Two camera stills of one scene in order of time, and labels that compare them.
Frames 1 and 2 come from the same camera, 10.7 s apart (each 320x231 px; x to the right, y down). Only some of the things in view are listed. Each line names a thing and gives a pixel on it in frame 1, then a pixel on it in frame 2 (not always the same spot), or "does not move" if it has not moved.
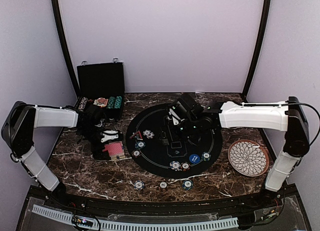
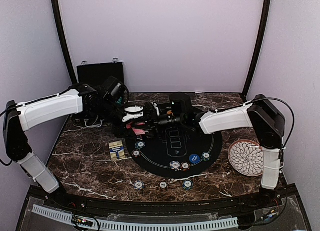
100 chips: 185,166 does not move
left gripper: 99,155 -> 121,131
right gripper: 173,136 -> 152,124
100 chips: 136,153 does not move
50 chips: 140,145 does not move
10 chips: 175,165 does not move
